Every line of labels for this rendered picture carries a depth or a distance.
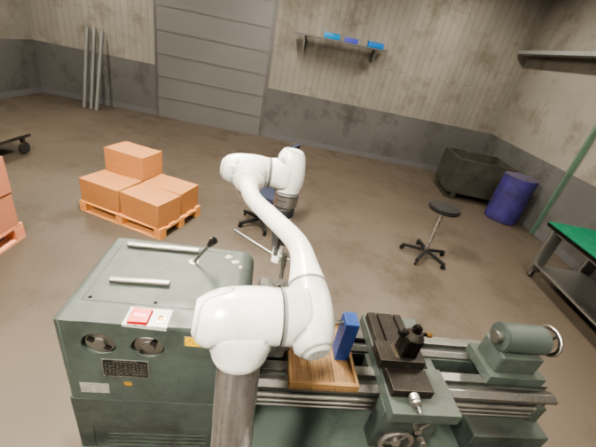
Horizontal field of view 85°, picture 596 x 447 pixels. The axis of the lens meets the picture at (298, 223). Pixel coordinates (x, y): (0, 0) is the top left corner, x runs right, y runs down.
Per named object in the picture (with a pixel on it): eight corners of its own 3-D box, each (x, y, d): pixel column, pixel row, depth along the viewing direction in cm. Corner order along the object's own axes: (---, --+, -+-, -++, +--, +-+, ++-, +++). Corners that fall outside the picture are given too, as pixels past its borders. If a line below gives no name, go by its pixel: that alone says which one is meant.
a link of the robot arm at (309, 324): (335, 272, 80) (281, 270, 77) (351, 343, 68) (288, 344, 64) (321, 301, 89) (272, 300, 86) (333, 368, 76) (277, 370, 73)
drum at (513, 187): (521, 228, 572) (547, 184, 532) (491, 222, 570) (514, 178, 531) (505, 214, 620) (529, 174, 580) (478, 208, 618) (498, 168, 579)
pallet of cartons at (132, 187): (207, 207, 430) (208, 159, 397) (173, 243, 349) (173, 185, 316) (119, 187, 435) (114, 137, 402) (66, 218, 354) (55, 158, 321)
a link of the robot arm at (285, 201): (270, 190, 116) (268, 206, 118) (294, 197, 113) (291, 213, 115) (281, 185, 124) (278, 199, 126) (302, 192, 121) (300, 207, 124)
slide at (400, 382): (390, 396, 133) (394, 389, 130) (364, 317, 170) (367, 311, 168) (431, 399, 135) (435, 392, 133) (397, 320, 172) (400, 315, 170)
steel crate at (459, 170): (500, 209, 638) (521, 171, 600) (443, 198, 635) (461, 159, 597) (480, 190, 724) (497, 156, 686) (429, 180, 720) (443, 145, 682)
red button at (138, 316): (126, 325, 101) (126, 320, 100) (134, 311, 106) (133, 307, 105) (146, 326, 102) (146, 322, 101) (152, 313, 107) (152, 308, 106)
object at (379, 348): (377, 367, 138) (380, 359, 136) (371, 348, 147) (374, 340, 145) (422, 370, 141) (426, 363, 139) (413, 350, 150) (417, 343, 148)
